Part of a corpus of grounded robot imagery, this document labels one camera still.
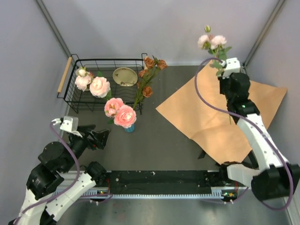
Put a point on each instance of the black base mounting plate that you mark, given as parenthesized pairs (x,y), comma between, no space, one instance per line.
(199,177)

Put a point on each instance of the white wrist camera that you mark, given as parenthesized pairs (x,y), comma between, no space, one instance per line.
(231,65)
(68,124)

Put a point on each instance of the white slotted cable duct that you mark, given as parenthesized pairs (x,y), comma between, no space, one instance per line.
(212,193)

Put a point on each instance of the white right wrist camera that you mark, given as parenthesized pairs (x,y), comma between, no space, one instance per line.
(231,65)

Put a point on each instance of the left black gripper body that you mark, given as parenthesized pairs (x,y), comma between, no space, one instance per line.
(78,144)

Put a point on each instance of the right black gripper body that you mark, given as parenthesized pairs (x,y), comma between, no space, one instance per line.
(224,84)

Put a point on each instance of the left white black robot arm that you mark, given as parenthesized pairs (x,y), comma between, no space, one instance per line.
(40,206)

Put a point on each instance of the pink flower bunch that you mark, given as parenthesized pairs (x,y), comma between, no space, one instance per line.
(216,46)

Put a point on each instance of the yellow ceramic plate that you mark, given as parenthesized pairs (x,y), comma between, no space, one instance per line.
(125,77)

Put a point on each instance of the black gold-lettered ribbon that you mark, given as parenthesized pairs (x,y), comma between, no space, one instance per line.
(250,161)

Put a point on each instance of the large pink peony stem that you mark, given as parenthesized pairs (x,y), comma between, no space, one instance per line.
(98,86)

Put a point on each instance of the orange rose stem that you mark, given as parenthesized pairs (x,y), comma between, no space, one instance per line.
(152,68)

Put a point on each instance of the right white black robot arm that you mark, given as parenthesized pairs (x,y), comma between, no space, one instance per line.
(275,177)

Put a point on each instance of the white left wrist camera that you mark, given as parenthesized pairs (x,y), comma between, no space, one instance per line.
(68,124)

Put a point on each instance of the black wire dish basket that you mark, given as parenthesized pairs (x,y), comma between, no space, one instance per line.
(79,100)

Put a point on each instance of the green orange wrapping paper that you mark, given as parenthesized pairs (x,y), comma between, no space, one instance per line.
(212,130)

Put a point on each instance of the small blue ribbed vase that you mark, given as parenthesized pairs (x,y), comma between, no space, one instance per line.
(130,129)

